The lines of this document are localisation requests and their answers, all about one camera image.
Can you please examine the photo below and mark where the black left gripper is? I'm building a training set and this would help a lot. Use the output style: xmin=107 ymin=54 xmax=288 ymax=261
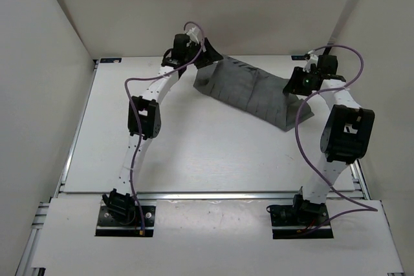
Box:
xmin=183 ymin=37 xmax=222 ymax=69

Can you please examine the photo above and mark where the grey pleated skirt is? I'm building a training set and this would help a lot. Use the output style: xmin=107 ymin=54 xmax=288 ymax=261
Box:
xmin=193 ymin=56 xmax=303 ymax=132

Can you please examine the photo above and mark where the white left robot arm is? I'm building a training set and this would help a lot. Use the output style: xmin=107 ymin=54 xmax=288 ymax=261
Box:
xmin=111 ymin=27 xmax=223 ymax=224

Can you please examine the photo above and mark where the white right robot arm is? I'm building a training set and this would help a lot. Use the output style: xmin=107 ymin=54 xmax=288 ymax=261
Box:
xmin=283 ymin=52 xmax=375 ymax=224

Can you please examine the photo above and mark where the right blue corner label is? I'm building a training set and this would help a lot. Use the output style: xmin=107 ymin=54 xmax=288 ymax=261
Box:
xmin=291 ymin=55 xmax=307 ymax=61

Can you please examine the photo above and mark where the blue corner label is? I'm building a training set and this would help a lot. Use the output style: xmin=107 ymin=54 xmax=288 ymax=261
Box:
xmin=100 ymin=58 xmax=122 ymax=63
xmin=291 ymin=55 xmax=307 ymax=61

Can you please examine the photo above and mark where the left blue corner label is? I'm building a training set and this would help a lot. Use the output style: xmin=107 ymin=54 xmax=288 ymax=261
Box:
xmin=100 ymin=58 xmax=122 ymax=63

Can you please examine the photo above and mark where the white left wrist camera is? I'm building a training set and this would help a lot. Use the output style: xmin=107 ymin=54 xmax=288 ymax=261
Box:
xmin=186 ymin=27 xmax=200 ymax=44

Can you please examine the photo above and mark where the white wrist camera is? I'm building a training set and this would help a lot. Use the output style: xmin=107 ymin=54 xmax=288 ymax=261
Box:
xmin=186 ymin=27 xmax=200 ymax=44
xmin=303 ymin=50 xmax=319 ymax=72

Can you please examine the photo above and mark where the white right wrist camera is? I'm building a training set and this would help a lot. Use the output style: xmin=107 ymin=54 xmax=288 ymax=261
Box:
xmin=303 ymin=50 xmax=319 ymax=72

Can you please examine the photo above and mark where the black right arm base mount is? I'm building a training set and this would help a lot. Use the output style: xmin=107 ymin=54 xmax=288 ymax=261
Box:
xmin=267 ymin=194 xmax=334 ymax=240

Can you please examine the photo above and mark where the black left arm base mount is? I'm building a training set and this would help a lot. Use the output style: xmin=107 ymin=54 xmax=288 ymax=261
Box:
xmin=95 ymin=189 xmax=157 ymax=237

